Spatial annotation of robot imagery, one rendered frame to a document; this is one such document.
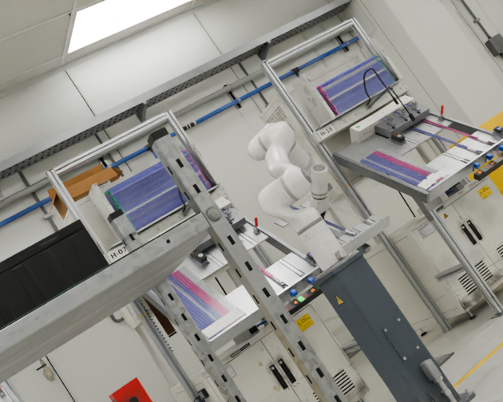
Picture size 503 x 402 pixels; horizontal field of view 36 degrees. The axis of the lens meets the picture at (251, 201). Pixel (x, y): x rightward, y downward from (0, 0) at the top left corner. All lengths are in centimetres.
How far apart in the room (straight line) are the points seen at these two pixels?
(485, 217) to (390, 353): 185
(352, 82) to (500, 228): 123
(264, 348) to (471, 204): 157
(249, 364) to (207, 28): 337
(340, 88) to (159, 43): 200
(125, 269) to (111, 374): 419
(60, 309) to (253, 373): 274
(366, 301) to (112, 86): 347
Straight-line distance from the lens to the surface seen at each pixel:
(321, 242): 305
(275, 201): 307
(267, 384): 386
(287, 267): 377
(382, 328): 304
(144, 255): 120
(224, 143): 602
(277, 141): 332
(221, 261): 387
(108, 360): 537
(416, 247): 444
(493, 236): 471
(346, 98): 472
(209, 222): 124
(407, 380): 306
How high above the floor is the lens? 79
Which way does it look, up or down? 6 degrees up
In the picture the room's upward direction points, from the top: 34 degrees counter-clockwise
